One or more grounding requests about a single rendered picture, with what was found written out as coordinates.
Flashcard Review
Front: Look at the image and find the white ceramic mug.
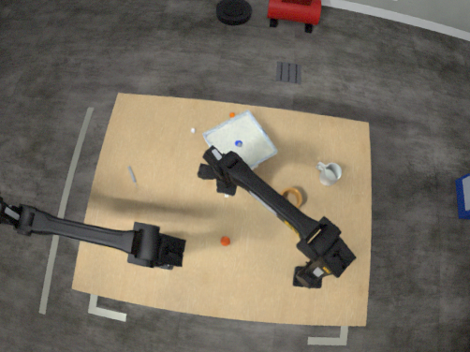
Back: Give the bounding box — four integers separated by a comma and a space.
316, 162, 342, 186

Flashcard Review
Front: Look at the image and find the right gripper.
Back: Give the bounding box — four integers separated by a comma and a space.
216, 182, 237, 196

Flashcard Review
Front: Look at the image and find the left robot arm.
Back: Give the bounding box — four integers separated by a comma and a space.
0, 201, 186, 270

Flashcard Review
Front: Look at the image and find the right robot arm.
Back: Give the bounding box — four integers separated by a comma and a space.
198, 145, 356, 289

